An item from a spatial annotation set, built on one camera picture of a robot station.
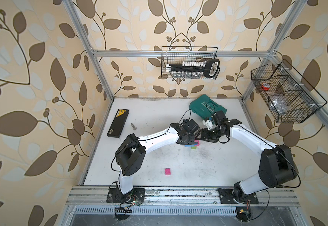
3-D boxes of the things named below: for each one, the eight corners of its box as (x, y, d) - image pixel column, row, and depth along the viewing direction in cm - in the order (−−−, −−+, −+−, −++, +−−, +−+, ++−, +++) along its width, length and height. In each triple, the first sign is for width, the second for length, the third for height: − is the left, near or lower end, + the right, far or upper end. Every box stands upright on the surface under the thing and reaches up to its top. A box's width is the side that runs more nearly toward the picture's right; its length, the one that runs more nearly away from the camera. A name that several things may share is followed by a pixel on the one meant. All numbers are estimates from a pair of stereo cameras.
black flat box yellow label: (108, 136, 100) (106, 134, 98) (119, 110, 116) (118, 108, 114) (119, 137, 100) (118, 135, 97) (129, 111, 115) (129, 109, 113)
